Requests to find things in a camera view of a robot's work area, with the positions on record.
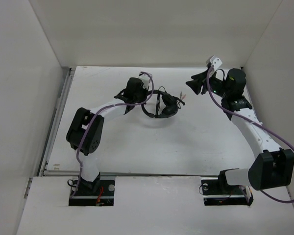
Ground front aluminium rail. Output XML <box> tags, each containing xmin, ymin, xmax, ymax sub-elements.
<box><xmin>38</xmin><ymin>170</ymin><xmax>218</xmax><ymax>178</ymax></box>

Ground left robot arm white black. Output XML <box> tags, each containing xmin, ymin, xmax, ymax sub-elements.
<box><xmin>66</xmin><ymin>72</ymin><xmax>154</xmax><ymax>196</ymax></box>

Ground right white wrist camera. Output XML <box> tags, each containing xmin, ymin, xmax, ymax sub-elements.
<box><xmin>206</xmin><ymin>55</ymin><xmax>223</xmax><ymax>71</ymax></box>

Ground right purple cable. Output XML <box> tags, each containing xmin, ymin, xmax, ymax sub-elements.
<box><xmin>205</xmin><ymin>65</ymin><xmax>294</xmax><ymax>204</ymax></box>

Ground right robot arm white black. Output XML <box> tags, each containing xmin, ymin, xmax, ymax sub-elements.
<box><xmin>186</xmin><ymin>69</ymin><xmax>294</xmax><ymax>193</ymax></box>

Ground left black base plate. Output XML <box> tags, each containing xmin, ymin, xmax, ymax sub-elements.
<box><xmin>67</xmin><ymin>178</ymin><xmax>115</xmax><ymax>207</ymax></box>

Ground purple cable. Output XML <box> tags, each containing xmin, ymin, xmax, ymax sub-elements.
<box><xmin>71</xmin><ymin>71</ymin><xmax>154</xmax><ymax>198</ymax></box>
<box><xmin>205</xmin><ymin>65</ymin><xmax>294</xmax><ymax>204</ymax></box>

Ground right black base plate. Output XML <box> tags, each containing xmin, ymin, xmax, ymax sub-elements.
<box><xmin>198</xmin><ymin>178</ymin><xmax>254</xmax><ymax>206</ymax></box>

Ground black headphones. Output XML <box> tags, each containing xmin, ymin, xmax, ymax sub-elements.
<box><xmin>141</xmin><ymin>90</ymin><xmax>185</xmax><ymax>119</ymax></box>

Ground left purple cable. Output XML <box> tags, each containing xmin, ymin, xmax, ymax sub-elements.
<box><xmin>71</xmin><ymin>71</ymin><xmax>154</xmax><ymax>198</ymax></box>

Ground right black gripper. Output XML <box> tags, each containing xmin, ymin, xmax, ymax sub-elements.
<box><xmin>186</xmin><ymin>68</ymin><xmax>230</xmax><ymax>98</ymax></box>

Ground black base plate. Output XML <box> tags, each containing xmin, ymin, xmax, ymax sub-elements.
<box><xmin>67</xmin><ymin>178</ymin><xmax>115</xmax><ymax>207</ymax></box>
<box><xmin>198</xmin><ymin>178</ymin><xmax>254</xmax><ymax>206</ymax></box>

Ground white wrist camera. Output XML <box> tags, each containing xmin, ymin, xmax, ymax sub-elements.
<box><xmin>206</xmin><ymin>55</ymin><xmax>223</xmax><ymax>71</ymax></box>
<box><xmin>138</xmin><ymin>71</ymin><xmax>152</xmax><ymax>91</ymax></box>

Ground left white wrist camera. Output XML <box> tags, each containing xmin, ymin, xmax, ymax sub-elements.
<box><xmin>138</xmin><ymin>71</ymin><xmax>152</xmax><ymax>91</ymax></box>

